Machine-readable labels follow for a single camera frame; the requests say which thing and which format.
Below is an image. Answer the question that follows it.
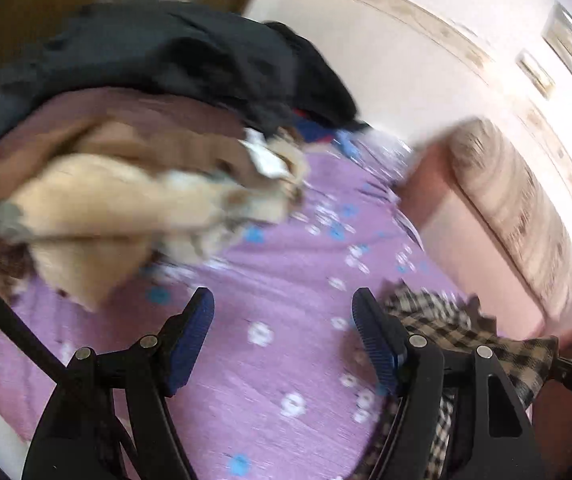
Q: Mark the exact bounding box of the blue cloth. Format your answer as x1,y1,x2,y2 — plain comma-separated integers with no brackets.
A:
296,115,359,158

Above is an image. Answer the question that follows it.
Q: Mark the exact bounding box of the striped beige pillow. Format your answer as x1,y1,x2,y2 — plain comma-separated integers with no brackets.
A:
448,117,572,318

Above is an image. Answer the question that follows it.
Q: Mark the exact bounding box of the brown cream fleece blanket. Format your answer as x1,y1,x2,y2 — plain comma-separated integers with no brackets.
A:
0,87,311,311

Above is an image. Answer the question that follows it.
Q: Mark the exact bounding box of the checkered beige black garment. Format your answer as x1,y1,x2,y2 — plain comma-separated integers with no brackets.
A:
356,282,561,480

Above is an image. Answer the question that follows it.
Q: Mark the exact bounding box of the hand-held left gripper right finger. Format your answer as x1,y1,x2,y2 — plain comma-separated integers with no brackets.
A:
352,287,546,480

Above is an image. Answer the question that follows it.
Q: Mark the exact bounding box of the dark grey jacket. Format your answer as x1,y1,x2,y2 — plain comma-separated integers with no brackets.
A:
0,2,291,186

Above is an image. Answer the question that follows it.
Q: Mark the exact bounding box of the purple floral bedsheet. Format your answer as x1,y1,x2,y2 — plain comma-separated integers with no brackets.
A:
0,130,496,480

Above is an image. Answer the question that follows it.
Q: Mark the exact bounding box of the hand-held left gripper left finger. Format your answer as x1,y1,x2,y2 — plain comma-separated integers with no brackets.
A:
21,287,215,480

